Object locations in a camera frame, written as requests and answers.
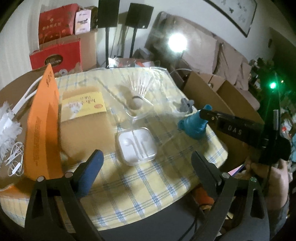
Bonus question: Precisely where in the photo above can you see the white charging cable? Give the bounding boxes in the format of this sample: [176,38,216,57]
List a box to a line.
[4,141,25,177]

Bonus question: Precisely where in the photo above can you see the blue silicone funnel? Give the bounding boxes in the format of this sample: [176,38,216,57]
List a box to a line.
[178,104,212,140]

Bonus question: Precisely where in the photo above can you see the orange cardboard box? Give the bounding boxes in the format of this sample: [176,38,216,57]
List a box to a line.
[1,65,64,198]

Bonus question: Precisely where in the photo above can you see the right black speaker on stand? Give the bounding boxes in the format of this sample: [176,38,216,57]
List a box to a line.
[125,3,154,58]

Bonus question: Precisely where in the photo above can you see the red gift bag upper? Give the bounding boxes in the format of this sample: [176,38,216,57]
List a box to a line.
[38,4,80,45]

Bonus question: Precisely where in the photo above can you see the white fluffy duster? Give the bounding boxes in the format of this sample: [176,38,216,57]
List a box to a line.
[1,77,42,164]

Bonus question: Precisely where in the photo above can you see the grey small plastic toy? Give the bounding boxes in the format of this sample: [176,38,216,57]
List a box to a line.
[180,98,194,113]

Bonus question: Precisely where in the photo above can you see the clear plastic bag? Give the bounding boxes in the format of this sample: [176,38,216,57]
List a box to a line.
[93,67,195,147]

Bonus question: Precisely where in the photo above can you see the open cardboard box by table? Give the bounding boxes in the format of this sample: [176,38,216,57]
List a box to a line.
[182,71,263,171]

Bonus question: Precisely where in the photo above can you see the yellow lolly's booklet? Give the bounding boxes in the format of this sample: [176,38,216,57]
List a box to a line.
[61,91,106,122]

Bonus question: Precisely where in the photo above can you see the white earphone case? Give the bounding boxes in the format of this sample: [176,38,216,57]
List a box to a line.
[117,127,158,166]

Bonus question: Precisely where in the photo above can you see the pink white tissue pack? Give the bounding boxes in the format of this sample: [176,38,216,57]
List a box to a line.
[74,9,91,35]

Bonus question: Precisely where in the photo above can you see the brown cardboard box behind bags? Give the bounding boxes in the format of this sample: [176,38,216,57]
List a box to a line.
[39,5,99,71]

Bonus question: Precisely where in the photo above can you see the shiny plastic wrapped items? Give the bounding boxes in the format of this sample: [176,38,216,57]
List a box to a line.
[108,57,161,68]

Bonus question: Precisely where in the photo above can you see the beige sofa with cushions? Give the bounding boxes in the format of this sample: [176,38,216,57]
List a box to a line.
[145,11,260,110]

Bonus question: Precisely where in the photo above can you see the red collection gift bag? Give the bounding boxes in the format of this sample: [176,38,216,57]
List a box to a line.
[29,39,82,76]

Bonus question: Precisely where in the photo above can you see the person's right hand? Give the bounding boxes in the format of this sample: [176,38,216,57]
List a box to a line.
[245,157,289,211]

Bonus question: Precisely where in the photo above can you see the framed ink painting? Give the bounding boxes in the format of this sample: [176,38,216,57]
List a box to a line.
[205,0,257,38]

